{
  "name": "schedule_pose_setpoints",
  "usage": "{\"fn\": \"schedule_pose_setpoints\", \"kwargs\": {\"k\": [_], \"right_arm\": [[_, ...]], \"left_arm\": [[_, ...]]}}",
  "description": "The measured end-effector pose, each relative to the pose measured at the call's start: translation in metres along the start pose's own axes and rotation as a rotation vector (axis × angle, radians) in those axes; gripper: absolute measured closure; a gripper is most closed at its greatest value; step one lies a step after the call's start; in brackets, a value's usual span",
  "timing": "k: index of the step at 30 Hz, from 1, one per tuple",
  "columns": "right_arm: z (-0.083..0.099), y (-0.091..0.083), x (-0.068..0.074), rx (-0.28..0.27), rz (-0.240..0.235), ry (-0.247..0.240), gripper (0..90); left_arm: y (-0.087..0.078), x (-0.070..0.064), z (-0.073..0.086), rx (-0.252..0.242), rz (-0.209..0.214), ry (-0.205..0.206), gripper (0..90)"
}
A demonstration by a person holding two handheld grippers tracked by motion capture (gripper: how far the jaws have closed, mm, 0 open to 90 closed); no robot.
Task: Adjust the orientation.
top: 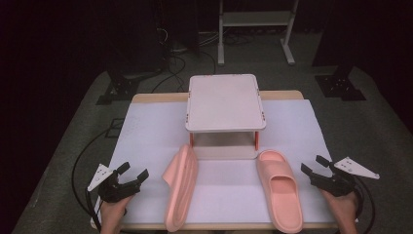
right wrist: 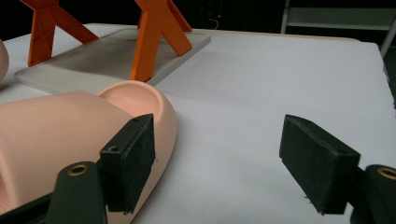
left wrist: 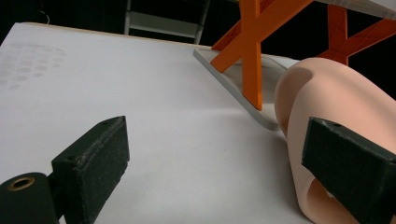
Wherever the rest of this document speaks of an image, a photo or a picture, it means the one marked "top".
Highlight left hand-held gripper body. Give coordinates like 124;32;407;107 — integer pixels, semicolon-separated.
87;163;143;204

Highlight white metal stand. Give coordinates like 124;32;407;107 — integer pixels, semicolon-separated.
217;0;300;67

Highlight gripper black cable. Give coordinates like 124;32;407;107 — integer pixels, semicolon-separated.
71;128;113;232
352;175;377;234

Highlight white two-tier shoe rack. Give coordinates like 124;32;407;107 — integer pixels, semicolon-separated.
184;73;268;161

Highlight black stand base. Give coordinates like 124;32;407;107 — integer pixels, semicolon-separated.
314;64;367;102
95;66;144;106

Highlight person's left hand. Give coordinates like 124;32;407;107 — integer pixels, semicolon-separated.
99;194;134;234

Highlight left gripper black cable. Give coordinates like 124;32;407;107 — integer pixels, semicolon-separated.
71;128;113;232

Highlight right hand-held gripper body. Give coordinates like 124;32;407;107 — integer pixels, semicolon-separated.
311;156;381;198

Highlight white table mat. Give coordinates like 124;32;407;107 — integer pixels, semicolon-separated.
93;98;336;225

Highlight pink slipper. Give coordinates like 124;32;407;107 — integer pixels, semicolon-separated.
255;148;304;234
162;143;200;233

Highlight black floor cables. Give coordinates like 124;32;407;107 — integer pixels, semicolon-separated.
149;27;218;94

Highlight person's right hand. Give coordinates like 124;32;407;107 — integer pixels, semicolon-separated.
319;188;359;234

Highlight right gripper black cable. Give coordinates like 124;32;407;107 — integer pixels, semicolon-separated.
352;175;377;234

